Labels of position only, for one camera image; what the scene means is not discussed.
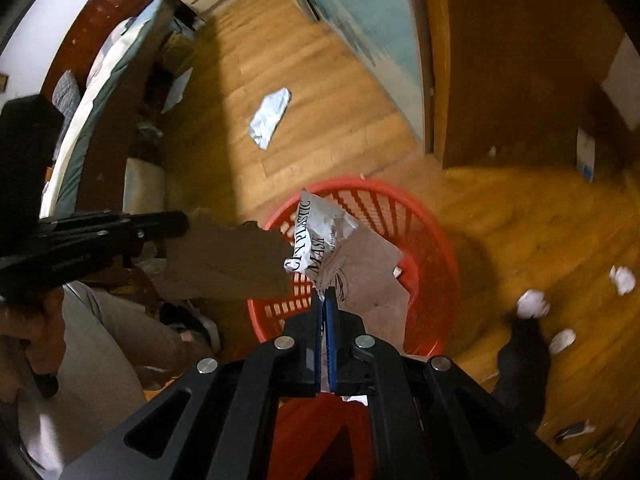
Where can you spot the bed with mattress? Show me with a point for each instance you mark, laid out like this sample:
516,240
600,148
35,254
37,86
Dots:
80,160

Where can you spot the dark wooden headboard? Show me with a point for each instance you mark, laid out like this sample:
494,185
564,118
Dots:
85,20

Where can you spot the torn brown cardboard piece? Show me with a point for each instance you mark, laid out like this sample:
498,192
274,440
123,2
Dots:
225,265

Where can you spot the white box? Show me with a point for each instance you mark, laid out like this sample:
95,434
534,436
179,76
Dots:
144,185

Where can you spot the black slipper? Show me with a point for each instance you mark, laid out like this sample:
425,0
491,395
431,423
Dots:
192,322

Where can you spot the silver foil wrapper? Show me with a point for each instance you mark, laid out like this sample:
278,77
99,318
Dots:
270,117

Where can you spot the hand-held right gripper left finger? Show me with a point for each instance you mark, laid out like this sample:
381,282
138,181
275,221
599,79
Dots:
310,355

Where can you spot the blue patterned rug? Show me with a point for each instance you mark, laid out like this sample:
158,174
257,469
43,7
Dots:
365,30

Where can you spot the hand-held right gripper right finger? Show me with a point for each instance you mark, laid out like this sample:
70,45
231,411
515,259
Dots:
350,360

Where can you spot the printed brown paper bag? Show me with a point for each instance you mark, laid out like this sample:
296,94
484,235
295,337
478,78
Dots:
365,275

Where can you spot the white paper sheet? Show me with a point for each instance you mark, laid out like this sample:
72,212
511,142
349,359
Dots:
176,91

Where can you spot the person's left hand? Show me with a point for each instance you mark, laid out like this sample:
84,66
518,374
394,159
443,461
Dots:
35,320

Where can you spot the person's beige trouser leg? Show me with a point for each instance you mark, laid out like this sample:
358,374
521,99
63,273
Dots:
100,360

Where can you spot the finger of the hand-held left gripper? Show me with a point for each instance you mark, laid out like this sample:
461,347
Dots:
150,225
75,260

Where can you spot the blue and white wrapper scrap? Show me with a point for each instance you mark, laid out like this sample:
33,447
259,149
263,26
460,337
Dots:
575,431

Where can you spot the white bed sheet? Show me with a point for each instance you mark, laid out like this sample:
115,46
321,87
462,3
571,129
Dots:
117,45

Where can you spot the dark cloth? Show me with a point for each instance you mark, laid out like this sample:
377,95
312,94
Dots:
522,375

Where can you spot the patterned grey pillow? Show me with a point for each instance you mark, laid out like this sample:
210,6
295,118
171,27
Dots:
66,95

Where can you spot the red plastic slotted basket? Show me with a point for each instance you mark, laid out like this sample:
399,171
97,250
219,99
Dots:
430,270

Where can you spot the white card with blue edge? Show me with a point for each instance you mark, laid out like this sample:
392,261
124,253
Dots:
586,155

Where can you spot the wooden cabinet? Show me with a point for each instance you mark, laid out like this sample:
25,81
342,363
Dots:
520,60

